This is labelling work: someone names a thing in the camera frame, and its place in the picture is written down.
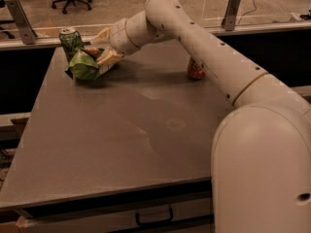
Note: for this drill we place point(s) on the black drawer handle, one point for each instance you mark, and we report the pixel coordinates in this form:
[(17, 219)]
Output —
[(154, 216)]

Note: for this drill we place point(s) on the green soda can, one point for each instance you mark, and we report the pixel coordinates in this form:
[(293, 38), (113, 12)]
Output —
[(71, 41)]

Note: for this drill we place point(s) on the metal bracket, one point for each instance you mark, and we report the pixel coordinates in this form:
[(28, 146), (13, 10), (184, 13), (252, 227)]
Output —
[(229, 20), (27, 34)]

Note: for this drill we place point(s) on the left metal bracket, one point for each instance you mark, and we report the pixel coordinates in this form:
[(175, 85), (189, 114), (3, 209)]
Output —
[(27, 34)]

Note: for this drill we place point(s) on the orange soda can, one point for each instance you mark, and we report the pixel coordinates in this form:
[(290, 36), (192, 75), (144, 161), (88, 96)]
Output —
[(195, 71)]

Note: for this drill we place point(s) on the grey table drawer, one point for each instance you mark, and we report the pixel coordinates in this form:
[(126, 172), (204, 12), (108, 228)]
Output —
[(194, 216)]

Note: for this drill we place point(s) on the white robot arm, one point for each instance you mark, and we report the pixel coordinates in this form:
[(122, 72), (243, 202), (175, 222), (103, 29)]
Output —
[(261, 152)]

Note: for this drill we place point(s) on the right metal bracket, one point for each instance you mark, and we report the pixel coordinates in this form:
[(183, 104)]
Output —
[(229, 20)]

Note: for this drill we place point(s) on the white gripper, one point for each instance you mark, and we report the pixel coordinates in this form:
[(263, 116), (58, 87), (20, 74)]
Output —
[(118, 38)]

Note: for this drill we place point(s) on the green rice chip bag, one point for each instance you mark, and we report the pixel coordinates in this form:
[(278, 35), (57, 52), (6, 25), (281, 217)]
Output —
[(84, 66)]

